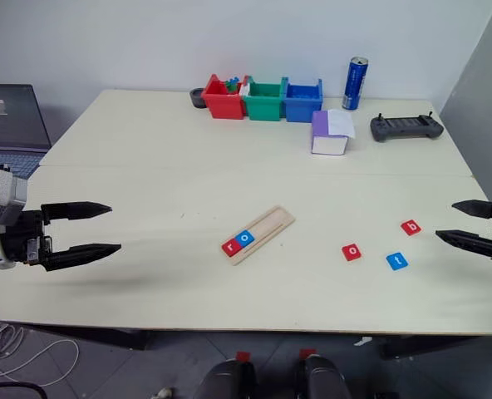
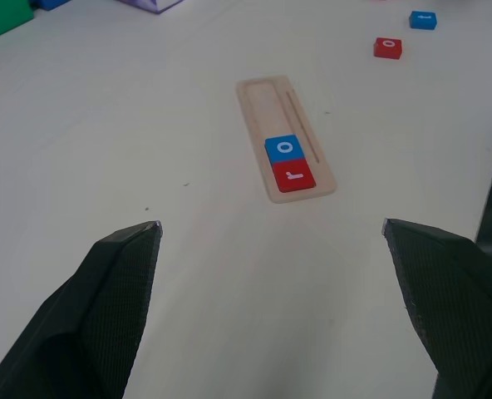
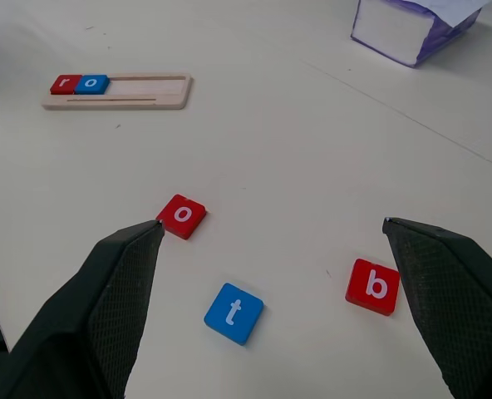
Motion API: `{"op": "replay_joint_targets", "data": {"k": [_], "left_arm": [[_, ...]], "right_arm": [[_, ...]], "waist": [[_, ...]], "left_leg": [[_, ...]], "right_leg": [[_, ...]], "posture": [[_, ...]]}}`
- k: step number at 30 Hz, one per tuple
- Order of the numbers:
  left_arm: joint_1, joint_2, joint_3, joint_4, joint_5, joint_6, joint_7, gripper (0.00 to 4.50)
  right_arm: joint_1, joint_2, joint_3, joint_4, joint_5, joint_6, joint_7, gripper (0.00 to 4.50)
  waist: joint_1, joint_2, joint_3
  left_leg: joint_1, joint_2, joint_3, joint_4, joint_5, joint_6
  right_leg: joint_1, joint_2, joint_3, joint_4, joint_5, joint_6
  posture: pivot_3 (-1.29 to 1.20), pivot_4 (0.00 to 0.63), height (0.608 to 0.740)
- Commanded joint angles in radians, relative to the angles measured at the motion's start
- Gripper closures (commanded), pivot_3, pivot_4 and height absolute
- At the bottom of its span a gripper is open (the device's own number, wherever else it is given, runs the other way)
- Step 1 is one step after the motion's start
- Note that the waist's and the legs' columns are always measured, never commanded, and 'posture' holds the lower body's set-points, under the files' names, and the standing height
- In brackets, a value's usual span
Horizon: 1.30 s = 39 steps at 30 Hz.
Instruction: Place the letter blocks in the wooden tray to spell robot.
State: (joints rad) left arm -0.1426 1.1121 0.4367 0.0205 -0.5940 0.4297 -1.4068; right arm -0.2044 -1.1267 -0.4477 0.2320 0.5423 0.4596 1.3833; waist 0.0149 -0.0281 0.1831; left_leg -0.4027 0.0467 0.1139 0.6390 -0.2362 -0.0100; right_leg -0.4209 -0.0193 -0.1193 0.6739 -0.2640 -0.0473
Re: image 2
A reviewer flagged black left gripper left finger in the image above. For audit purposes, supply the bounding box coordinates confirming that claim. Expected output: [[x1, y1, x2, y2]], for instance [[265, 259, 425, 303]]
[[0, 220, 163, 399]]

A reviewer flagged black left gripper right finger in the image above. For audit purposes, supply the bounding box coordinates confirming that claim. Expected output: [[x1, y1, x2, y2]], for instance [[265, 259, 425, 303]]
[[381, 217, 492, 399]]

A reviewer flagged red letter tile o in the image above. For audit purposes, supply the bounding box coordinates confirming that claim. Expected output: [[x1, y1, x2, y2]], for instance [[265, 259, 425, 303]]
[[372, 37, 403, 61]]

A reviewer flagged red letter tile r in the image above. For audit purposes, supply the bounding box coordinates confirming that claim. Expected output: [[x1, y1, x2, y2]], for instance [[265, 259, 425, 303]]
[[270, 159, 317, 195]]

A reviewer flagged blue letter tile o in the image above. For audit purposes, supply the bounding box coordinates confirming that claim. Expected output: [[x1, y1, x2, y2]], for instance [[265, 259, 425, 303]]
[[264, 134, 306, 165]]

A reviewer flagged wooden letter tray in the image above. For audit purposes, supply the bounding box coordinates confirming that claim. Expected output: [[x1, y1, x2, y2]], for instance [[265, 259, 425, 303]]
[[235, 74, 338, 204]]

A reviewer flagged purple and white box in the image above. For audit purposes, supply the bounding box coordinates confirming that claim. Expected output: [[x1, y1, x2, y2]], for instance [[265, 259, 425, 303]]
[[116, 0, 185, 16]]

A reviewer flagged green plastic bin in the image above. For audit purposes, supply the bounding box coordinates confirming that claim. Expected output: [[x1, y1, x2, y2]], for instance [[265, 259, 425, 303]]
[[0, 0, 35, 46]]

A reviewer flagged blue plastic bin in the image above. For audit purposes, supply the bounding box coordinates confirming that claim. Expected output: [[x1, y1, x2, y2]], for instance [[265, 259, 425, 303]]
[[28, 0, 72, 12]]

